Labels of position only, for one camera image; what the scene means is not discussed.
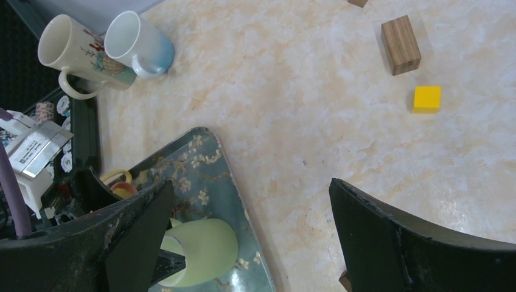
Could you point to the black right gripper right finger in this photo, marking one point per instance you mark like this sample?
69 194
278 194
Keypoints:
388 249

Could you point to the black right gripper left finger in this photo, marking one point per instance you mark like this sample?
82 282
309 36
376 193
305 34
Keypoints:
112 249

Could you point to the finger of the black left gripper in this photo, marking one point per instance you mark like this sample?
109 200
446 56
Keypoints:
88 190
167 264

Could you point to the light green mug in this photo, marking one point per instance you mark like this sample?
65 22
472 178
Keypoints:
210 248

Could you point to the cream patterned mug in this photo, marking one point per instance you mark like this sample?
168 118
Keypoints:
68 46

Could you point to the white and blue mug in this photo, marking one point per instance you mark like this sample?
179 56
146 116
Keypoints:
138 44

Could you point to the terracotta upside-down mug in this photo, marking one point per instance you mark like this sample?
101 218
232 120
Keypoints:
123 189

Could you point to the yellow upside-down mug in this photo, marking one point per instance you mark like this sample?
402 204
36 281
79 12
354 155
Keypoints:
116 176

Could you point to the dark brown wooden block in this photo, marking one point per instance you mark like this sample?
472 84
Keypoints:
344 280

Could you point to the teal floral serving tray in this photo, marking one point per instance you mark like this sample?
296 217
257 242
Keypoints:
204 188

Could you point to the black poker chip case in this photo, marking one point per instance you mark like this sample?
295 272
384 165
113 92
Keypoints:
30 88

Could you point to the small yellow cube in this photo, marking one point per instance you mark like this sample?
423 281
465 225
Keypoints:
427 99

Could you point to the brown rectangular wooden block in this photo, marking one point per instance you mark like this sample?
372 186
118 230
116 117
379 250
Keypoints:
402 50

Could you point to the curved brown wooden block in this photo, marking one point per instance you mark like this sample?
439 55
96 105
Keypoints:
358 3

